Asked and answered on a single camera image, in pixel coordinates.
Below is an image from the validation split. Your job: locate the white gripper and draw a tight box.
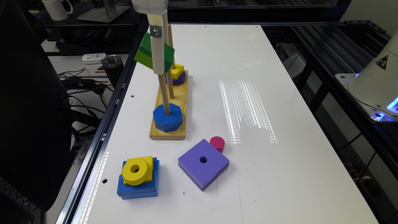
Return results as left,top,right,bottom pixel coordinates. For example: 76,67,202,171
132,0,169,75

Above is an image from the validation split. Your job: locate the green square block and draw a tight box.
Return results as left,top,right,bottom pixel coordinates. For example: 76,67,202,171
134,32,175,75

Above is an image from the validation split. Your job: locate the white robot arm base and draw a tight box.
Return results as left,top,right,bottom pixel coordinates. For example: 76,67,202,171
335,34,397,123

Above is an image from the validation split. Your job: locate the small yellow square block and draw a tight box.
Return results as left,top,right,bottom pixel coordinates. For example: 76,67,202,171
170,63,185,80

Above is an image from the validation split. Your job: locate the blue octagon block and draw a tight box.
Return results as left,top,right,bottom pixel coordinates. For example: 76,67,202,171
153,103,183,132

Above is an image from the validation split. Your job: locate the pink cylinder block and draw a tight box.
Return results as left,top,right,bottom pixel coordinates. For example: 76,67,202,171
210,136,225,153

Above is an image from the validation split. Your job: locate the large purple square block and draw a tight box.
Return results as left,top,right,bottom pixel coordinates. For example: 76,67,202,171
178,139,229,191

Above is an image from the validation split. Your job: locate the blue square block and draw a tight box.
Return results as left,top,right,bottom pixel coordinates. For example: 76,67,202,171
117,157,159,200

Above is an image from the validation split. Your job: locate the rear wooden peg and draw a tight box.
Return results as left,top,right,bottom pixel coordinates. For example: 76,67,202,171
167,24,175,69

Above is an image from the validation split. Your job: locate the wooden peg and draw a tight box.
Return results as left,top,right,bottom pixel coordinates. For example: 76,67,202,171
158,75,170,116
167,70,174,99
167,24,175,69

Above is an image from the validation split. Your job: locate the monitor stand base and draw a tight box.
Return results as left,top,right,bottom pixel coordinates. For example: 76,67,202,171
77,0,130,23

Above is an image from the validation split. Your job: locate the front wooden peg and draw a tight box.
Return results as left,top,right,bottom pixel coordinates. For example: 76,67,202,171
158,75,170,116

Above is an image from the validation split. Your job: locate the middle wooden peg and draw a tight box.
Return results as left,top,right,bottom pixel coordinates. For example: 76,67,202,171
167,70,174,99

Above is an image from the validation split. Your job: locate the purple round disc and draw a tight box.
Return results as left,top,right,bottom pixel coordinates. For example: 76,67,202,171
172,71,187,86

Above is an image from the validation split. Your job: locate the black tumbler cup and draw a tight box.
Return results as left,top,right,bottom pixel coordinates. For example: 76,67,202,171
101,55,124,88

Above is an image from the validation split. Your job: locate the wooden peg base board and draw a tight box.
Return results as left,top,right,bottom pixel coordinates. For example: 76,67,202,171
149,70,188,140

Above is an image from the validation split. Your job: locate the white mug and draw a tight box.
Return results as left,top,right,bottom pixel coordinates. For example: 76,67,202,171
42,0,73,21

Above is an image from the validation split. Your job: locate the black office chair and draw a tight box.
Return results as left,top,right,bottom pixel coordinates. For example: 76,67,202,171
1,1,72,212

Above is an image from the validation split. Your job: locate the yellow ring block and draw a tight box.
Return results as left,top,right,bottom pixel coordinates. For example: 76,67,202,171
122,156,154,186

